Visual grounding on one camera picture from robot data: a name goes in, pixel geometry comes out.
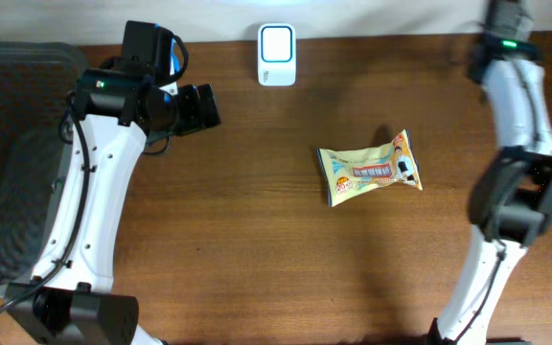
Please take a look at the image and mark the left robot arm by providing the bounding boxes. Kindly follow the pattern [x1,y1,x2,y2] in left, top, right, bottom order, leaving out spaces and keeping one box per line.
[1,21,220,344]

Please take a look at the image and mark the yellow wet wipes pack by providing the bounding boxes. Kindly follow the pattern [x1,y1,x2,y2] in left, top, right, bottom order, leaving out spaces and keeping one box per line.
[317,129,423,207]

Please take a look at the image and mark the white barcode scanner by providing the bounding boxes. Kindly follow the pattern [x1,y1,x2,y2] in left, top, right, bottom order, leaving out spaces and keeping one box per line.
[257,23,297,87]

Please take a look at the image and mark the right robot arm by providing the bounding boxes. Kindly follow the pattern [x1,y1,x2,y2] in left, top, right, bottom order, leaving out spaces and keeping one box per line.
[424,0,552,344]

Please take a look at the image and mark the grey plastic basket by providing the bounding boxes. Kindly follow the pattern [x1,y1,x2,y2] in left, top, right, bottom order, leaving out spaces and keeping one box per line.
[0,42,90,298]

